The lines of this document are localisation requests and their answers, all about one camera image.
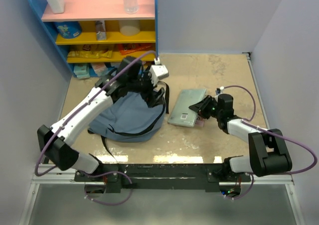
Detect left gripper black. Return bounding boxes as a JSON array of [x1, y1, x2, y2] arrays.
[[129, 67, 165, 109]]

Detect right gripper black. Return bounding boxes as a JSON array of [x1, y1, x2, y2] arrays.
[[189, 95, 222, 119]]

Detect pink book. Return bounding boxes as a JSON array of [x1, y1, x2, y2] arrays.
[[195, 120, 204, 126]]

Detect pale green bottom book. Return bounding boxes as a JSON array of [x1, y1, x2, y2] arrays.
[[167, 89, 206, 127]]

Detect blue grey backpack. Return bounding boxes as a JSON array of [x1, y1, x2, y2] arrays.
[[87, 82, 170, 153]]

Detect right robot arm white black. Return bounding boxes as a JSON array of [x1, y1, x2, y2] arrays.
[[189, 94, 292, 182]]

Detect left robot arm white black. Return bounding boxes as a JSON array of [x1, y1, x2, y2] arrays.
[[37, 57, 169, 181]]

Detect orange snack pack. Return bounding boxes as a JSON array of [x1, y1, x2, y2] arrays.
[[117, 43, 153, 55]]

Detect pink white tissue pack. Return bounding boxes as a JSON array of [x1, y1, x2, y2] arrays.
[[91, 62, 108, 77]]

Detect yellow snack bag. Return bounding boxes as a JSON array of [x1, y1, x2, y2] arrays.
[[67, 44, 115, 59]]

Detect white round container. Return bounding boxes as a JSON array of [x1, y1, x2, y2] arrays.
[[119, 20, 141, 36]]

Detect teal tissue packs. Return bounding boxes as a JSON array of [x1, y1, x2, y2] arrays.
[[73, 63, 90, 79]]

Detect silver snack pouch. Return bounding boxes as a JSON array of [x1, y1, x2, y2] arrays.
[[95, 20, 107, 41]]

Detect blue wooden shelf unit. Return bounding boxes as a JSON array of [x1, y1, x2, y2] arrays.
[[28, 0, 157, 77]]

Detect blue snack cup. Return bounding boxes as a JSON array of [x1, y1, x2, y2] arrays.
[[54, 21, 82, 39]]

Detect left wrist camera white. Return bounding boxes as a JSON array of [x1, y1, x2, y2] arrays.
[[150, 65, 169, 86]]

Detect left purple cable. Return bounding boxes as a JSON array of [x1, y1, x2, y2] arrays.
[[34, 50, 160, 206]]

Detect purple cable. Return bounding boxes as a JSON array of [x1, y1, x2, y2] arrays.
[[34, 50, 160, 206], [223, 85, 319, 200]]

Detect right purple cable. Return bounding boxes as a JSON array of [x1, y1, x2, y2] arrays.
[[223, 85, 319, 200]]

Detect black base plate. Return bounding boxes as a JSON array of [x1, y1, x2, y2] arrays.
[[75, 163, 251, 193]]

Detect aluminium rail frame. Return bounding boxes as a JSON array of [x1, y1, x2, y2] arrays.
[[18, 52, 306, 225]]

